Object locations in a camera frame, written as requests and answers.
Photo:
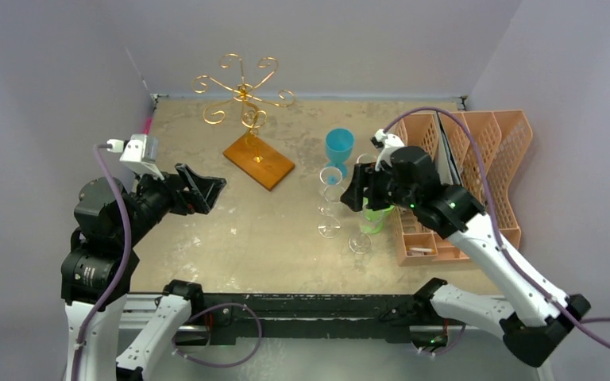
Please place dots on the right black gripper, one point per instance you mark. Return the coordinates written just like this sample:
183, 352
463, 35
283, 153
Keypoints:
370, 184

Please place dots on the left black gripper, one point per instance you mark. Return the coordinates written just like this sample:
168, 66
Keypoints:
202, 193

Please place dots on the green plastic goblet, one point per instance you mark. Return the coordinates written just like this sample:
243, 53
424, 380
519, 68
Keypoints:
372, 221

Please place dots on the clear wine glass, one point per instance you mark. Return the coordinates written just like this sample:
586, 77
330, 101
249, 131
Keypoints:
366, 158
329, 226
359, 240
329, 189

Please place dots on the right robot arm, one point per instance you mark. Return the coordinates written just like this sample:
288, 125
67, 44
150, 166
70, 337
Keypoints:
535, 316

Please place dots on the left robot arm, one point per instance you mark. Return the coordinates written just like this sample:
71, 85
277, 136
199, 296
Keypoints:
96, 274

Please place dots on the blue plastic goblet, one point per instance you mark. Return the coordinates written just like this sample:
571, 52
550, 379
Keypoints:
339, 146

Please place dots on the orange plastic file organizer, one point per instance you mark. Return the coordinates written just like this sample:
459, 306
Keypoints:
503, 137

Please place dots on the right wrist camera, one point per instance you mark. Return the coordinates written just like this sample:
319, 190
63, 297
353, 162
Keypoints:
386, 143

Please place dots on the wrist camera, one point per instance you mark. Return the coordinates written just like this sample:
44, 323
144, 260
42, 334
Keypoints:
386, 143
139, 155

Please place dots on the gold wire wine glass rack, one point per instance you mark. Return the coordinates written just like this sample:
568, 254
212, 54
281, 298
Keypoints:
258, 159

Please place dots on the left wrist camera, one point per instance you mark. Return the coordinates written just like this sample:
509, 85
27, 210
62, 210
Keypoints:
139, 155

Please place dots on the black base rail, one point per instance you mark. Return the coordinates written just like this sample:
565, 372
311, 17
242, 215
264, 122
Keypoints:
387, 317

